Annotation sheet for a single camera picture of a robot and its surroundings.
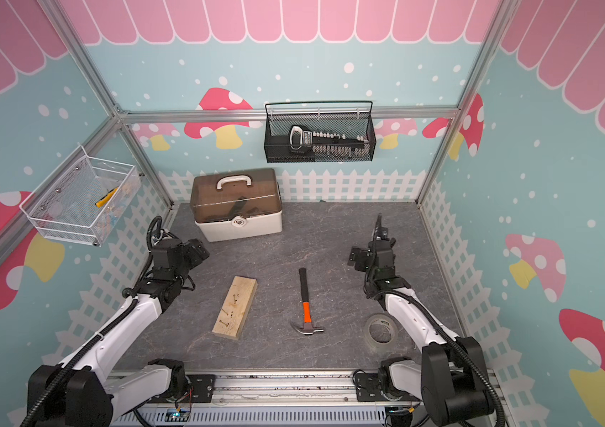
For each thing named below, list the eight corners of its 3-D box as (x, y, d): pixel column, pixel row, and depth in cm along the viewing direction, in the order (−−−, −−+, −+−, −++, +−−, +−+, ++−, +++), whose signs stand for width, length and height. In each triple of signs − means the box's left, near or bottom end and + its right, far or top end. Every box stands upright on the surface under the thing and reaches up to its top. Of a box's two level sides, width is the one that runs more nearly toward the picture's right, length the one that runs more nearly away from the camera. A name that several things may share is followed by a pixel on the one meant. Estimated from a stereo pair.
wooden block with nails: (215, 335, 86) (211, 331, 82) (239, 281, 98) (236, 275, 95) (238, 340, 85) (235, 336, 81) (258, 284, 97) (256, 279, 94)
